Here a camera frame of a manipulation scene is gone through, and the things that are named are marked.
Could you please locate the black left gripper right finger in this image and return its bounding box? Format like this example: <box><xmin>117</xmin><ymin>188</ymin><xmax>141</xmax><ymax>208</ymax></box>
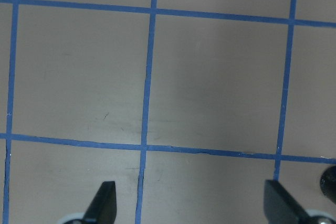
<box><xmin>263</xmin><ymin>180</ymin><xmax>315</xmax><ymax>224</ymax></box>

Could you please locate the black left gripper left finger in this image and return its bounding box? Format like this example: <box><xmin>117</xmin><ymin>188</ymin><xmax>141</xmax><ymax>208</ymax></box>
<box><xmin>82</xmin><ymin>181</ymin><xmax>117</xmax><ymax>224</ymax></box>

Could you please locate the dark wine bottle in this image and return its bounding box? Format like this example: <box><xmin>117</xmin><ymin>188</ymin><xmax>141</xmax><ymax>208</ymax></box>
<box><xmin>320</xmin><ymin>166</ymin><xmax>336</xmax><ymax>204</ymax></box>

